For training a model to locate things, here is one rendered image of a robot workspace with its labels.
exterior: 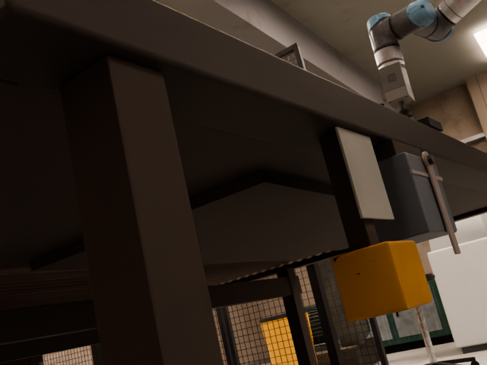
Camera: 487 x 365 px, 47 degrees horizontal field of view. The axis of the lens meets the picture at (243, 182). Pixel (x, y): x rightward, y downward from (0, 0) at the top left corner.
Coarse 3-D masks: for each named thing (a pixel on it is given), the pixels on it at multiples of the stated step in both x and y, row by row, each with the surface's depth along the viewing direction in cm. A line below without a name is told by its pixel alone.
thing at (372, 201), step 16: (336, 128) 71; (352, 144) 73; (368, 144) 77; (352, 160) 71; (368, 160) 75; (352, 176) 69; (368, 176) 73; (368, 192) 72; (384, 192) 76; (368, 208) 70; (384, 208) 74
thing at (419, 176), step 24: (384, 144) 83; (384, 168) 82; (408, 168) 80; (432, 168) 86; (408, 192) 80; (432, 192) 84; (408, 216) 79; (432, 216) 80; (384, 240) 81; (456, 240) 84
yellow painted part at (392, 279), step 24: (336, 144) 73; (336, 168) 72; (336, 192) 72; (360, 240) 70; (408, 240) 70; (336, 264) 68; (360, 264) 66; (384, 264) 65; (408, 264) 67; (360, 288) 66; (384, 288) 64; (408, 288) 64; (360, 312) 66; (384, 312) 64
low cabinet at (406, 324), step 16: (432, 288) 641; (432, 304) 639; (368, 320) 676; (384, 320) 666; (400, 320) 656; (416, 320) 647; (432, 320) 637; (368, 336) 675; (384, 336) 664; (400, 336) 655; (416, 336) 646; (432, 336) 636; (448, 336) 631
